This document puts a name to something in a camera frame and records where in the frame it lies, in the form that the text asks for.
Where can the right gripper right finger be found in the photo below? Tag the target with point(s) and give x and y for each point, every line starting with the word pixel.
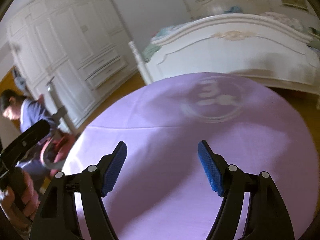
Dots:
pixel 267 215

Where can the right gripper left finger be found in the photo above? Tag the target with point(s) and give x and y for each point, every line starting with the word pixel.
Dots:
pixel 56 217

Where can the operator left hand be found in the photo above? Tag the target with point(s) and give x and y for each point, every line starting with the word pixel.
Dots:
pixel 29 197

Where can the vacuum cleaner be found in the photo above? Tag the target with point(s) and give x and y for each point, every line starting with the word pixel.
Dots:
pixel 56 149

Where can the person in blue shirt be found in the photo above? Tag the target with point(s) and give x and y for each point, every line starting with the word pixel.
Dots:
pixel 28 112

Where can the white built-in wardrobe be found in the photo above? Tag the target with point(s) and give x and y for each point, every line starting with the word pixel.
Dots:
pixel 80 46

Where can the white ornate bed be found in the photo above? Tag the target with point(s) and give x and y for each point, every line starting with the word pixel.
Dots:
pixel 274 60

